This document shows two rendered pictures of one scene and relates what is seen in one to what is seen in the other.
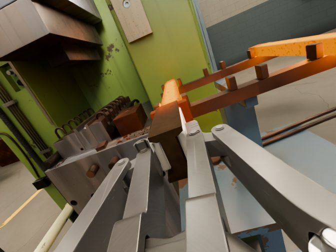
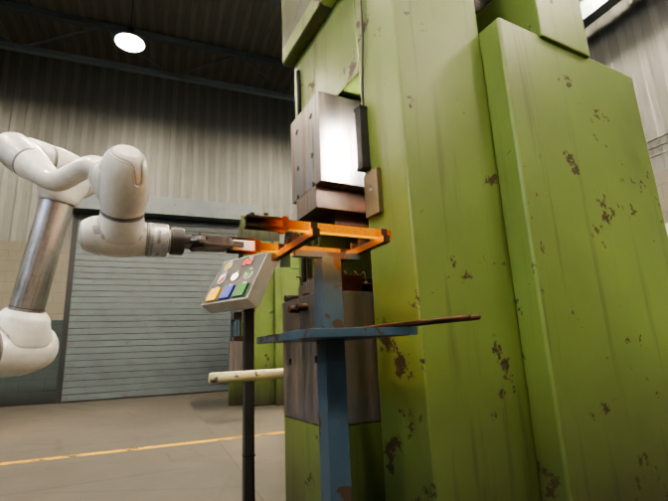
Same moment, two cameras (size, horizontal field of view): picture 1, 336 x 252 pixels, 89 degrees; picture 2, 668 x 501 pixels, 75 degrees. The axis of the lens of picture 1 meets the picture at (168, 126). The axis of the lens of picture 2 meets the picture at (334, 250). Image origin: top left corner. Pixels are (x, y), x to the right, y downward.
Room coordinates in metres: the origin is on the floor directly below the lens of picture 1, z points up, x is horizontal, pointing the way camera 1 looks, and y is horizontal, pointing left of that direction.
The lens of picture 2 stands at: (-0.36, -1.15, 0.71)
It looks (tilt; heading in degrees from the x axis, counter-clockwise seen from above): 13 degrees up; 53
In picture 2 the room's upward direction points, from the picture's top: 2 degrees counter-clockwise
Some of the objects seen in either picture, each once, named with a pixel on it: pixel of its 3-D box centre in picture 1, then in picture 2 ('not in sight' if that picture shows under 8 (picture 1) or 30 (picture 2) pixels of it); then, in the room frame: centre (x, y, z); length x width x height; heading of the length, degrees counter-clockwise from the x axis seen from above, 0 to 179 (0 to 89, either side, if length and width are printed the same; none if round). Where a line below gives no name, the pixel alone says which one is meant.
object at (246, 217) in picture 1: (252, 171); (330, 335); (0.35, -0.16, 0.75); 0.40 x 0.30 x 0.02; 81
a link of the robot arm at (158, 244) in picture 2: not in sight; (158, 240); (-0.07, 0.03, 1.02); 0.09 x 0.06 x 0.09; 81
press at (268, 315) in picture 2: not in sight; (297, 305); (3.35, 4.88, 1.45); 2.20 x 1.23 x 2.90; 166
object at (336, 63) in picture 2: not in sight; (372, 65); (0.93, 0.20, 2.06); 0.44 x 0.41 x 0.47; 172
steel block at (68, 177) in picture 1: (138, 160); (366, 354); (0.79, 0.21, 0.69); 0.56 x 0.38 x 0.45; 172
